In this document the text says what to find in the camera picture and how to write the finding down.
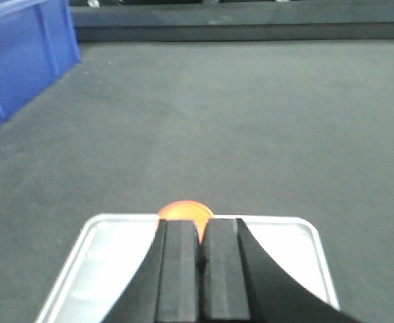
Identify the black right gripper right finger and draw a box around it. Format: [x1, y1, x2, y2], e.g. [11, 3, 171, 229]
[200, 219, 355, 322]

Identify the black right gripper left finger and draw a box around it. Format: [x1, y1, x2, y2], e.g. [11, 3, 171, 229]
[102, 220, 200, 322]

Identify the orange capacitor with white print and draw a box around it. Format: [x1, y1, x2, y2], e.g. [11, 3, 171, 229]
[158, 200, 214, 244]

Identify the blue bin on conveyor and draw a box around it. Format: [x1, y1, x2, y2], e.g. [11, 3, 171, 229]
[0, 1, 81, 126]

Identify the silver metal tray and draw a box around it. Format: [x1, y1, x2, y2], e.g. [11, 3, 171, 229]
[36, 213, 340, 322]

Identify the dark conveyor side frame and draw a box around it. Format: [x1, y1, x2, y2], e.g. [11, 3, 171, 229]
[71, 1, 394, 42]

